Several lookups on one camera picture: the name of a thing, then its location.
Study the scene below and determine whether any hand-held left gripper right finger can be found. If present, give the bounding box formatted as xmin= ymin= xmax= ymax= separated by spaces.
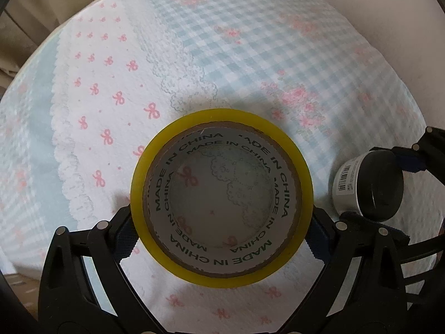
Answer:
xmin=288 ymin=207 xmax=413 ymax=333

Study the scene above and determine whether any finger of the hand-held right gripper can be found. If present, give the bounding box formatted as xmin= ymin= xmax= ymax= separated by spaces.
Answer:
xmin=339 ymin=212 xmax=445 ymax=263
xmin=369 ymin=126 xmax=445 ymax=181

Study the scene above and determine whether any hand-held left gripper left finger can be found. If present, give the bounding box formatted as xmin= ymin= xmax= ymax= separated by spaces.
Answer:
xmin=38 ymin=206 xmax=164 ymax=334

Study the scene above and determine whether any black lidded silver jar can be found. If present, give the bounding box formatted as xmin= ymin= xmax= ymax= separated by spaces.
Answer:
xmin=332 ymin=149 xmax=406 ymax=222

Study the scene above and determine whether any yellow tape roll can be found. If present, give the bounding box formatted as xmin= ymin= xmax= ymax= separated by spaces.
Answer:
xmin=130 ymin=109 xmax=315 ymax=289

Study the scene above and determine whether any beige curtain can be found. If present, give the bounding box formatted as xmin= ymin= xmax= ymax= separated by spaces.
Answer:
xmin=0 ymin=0 xmax=119 ymax=80

